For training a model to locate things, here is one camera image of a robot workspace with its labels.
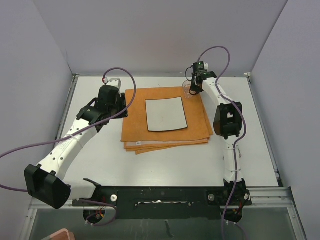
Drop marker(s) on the aluminium front frame rail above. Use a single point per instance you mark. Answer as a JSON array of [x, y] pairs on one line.
[[121, 195]]

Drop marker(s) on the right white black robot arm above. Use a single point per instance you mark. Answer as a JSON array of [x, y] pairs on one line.
[[227, 123]]

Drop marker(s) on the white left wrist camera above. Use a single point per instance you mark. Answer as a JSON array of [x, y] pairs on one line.
[[114, 82]]

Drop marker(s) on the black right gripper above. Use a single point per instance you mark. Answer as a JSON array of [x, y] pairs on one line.
[[194, 89]]

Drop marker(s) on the white square plate black rim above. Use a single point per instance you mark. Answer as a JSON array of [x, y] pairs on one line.
[[164, 115]]

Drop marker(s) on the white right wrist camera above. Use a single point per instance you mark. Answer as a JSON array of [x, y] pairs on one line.
[[206, 66]]

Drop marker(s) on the orange cloth placemat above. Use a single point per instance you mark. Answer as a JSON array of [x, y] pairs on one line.
[[138, 139]]

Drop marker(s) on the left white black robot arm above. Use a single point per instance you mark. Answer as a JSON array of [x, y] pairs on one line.
[[44, 181]]

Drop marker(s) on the pink box corner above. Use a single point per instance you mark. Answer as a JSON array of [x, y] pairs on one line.
[[63, 234]]

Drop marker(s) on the clear plastic cup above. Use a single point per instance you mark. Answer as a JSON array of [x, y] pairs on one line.
[[186, 89]]

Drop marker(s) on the aluminium right side rail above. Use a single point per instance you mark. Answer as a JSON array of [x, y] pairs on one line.
[[264, 130]]

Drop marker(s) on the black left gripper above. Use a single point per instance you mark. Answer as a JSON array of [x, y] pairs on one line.
[[120, 99]]

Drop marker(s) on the aluminium left side rail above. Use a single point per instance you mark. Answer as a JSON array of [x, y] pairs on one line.
[[70, 95]]

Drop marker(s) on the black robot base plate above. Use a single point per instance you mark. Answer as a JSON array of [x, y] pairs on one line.
[[175, 211]]

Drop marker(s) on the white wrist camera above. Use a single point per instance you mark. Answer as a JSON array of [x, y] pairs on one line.
[[114, 82], [206, 66]]

